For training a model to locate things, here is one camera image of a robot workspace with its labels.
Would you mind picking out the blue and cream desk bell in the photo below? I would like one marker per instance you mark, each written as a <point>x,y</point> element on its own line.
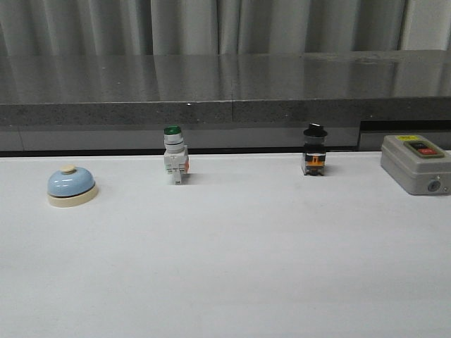
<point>71,186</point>

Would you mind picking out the grey stone counter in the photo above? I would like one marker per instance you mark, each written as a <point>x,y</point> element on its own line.
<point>255,102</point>

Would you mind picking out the grey curtain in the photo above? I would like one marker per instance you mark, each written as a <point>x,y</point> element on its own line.
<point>61,28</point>

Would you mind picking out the green pushbutton switch white body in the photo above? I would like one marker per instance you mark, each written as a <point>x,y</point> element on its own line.
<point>176,157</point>

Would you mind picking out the black rotary selector switch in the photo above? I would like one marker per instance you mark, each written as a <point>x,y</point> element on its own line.
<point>314,155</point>

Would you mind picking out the grey on-off switch box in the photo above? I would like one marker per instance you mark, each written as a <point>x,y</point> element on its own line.
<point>418,165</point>

